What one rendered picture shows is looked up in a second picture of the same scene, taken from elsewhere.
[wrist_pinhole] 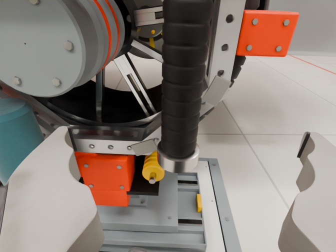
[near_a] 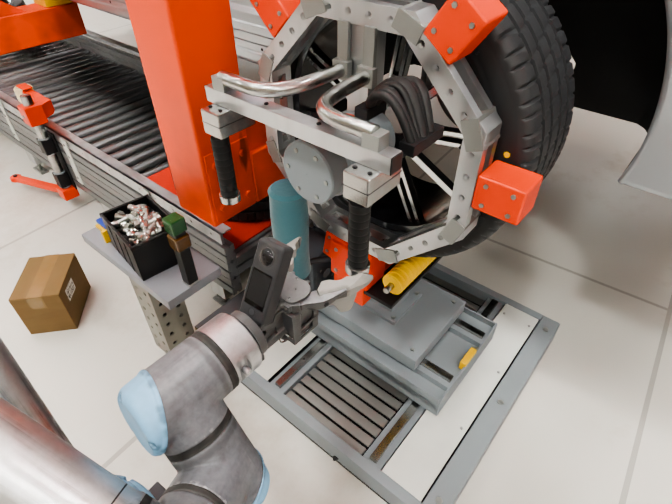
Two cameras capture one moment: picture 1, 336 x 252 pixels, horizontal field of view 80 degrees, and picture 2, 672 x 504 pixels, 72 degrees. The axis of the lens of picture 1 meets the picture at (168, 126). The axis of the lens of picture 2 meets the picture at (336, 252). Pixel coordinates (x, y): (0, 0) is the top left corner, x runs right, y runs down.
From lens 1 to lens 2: 65 cm
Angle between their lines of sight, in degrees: 32
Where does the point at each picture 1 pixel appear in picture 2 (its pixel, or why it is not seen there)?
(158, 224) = (395, 348)
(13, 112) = (293, 195)
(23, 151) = (291, 223)
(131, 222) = (369, 331)
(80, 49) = (331, 187)
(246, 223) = (536, 430)
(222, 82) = (457, 225)
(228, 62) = (463, 211)
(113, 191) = not seen: hidden behind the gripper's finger
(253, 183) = (603, 392)
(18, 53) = (302, 176)
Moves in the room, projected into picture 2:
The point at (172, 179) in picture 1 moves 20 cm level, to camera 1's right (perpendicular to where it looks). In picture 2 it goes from (446, 312) to (508, 345)
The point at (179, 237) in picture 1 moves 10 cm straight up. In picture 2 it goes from (416, 378) to (420, 357)
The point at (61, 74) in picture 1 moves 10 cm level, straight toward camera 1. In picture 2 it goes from (320, 194) to (308, 226)
